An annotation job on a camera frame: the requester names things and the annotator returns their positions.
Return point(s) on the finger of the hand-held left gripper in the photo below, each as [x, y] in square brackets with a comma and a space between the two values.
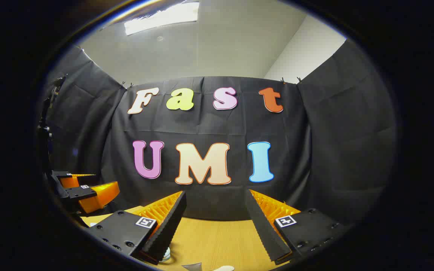
[60, 174]
[79, 192]

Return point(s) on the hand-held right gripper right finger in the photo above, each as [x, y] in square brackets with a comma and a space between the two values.
[264, 229]

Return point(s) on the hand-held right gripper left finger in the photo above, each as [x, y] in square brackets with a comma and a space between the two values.
[168, 229]

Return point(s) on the white round jar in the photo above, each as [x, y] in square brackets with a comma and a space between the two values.
[166, 255]

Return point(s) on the white round container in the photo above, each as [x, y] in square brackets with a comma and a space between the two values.
[223, 268]

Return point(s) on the dark stand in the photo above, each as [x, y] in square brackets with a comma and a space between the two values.
[45, 131]

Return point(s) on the black backdrop cloth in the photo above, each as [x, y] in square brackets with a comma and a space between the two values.
[209, 124]

